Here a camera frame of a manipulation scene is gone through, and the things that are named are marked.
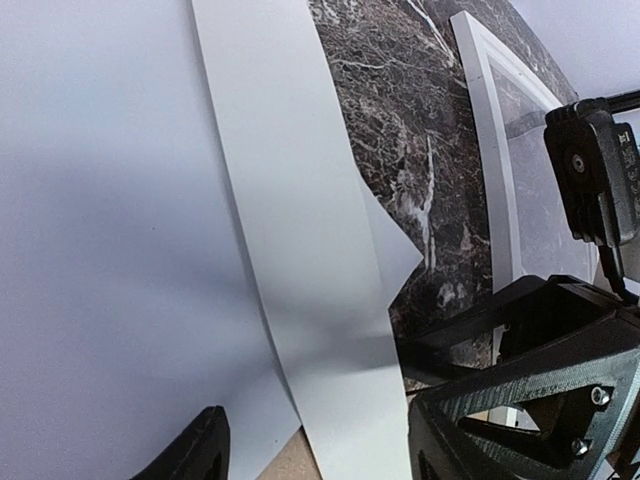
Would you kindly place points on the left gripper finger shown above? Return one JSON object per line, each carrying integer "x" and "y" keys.
{"x": 200, "y": 452}

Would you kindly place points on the right black corner post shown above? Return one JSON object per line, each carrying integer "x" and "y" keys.
{"x": 624, "y": 102}

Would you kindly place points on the white mat board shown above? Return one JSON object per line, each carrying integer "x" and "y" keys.
{"x": 304, "y": 219}

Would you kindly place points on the dark landscape photo print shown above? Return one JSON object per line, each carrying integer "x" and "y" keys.
{"x": 128, "y": 299}

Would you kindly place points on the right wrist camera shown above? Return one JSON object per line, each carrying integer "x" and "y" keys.
{"x": 596, "y": 164}

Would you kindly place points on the white picture frame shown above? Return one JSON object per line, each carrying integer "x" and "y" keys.
{"x": 480, "y": 51}

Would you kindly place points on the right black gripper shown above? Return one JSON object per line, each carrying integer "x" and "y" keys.
{"x": 566, "y": 410}

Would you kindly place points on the clear acrylic sheet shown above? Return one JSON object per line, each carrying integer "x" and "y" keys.
{"x": 547, "y": 246}

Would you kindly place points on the brown cardboard backing board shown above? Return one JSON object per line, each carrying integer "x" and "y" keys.
{"x": 294, "y": 462}

